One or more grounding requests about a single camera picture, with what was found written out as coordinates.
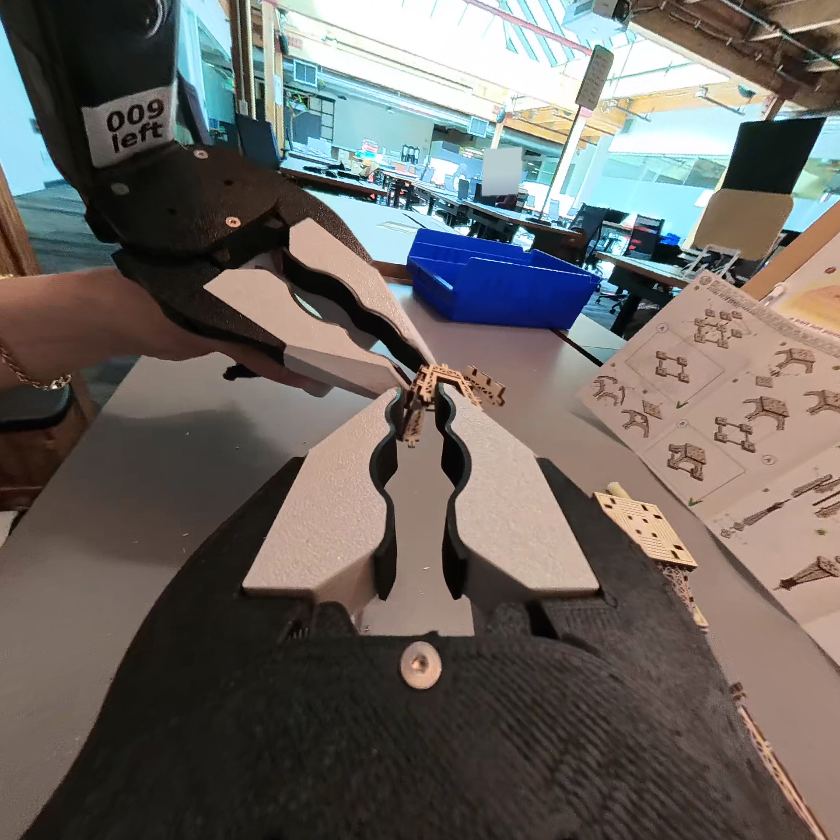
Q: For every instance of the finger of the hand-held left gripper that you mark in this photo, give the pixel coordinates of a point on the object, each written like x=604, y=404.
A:
x=275, y=315
x=341, y=262

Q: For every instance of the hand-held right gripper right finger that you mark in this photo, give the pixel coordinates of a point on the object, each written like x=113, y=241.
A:
x=518, y=518

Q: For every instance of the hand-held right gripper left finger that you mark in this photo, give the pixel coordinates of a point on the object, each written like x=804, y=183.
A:
x=321, y=518

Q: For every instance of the small wooden lattice assembly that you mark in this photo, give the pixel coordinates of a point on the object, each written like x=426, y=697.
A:
x=426, y=387

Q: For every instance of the grey desk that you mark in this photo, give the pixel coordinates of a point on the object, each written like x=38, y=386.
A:
x=164, y=459

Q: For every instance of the person's left hand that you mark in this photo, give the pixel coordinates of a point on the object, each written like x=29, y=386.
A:
x=131, y=328

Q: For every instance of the white table with wooden edge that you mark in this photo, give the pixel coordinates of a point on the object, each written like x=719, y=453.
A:
x=380, y=226

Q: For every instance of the black high-back chair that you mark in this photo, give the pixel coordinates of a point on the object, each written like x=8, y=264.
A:
x=197, y=118
x=257, y=141

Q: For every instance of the cream wax cylinder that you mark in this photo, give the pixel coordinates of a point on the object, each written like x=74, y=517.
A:
x=618, y=491

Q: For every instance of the wooden tower base model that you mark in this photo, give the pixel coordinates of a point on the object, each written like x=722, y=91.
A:
x=646, y=525

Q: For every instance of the blue plastic bin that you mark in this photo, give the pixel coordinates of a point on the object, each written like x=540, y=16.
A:
x=499, y=289

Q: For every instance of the diagram instruction sheet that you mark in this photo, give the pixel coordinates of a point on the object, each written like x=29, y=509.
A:
x=722, y=407

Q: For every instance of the black mesh office chair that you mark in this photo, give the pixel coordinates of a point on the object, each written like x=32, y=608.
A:
x=597, y=226

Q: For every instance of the black chair armrest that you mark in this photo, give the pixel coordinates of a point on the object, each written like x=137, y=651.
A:
x=33, y=410

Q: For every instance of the flat wooden puzzle strip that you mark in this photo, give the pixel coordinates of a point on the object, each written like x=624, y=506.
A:
x=738, y=694

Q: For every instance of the black red office chair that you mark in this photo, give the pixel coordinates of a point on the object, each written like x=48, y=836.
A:
x=646, y=236

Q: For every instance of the white metal stand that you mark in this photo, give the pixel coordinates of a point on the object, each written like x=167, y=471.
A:
x=718, y=248

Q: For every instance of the white projector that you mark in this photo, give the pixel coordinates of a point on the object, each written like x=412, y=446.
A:
x=594, y=16

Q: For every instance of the brown cardboard board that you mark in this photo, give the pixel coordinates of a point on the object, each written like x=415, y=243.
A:
x=787, y=262

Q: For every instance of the beige rounded panel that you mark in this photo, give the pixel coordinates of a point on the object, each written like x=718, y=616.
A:
x=748, y=226

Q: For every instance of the colour illustrated instruction sheet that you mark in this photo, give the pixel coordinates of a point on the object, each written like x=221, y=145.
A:
x=820, y=295

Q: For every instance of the black rectangular panel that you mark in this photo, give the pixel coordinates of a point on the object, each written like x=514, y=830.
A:
x=774, y=154

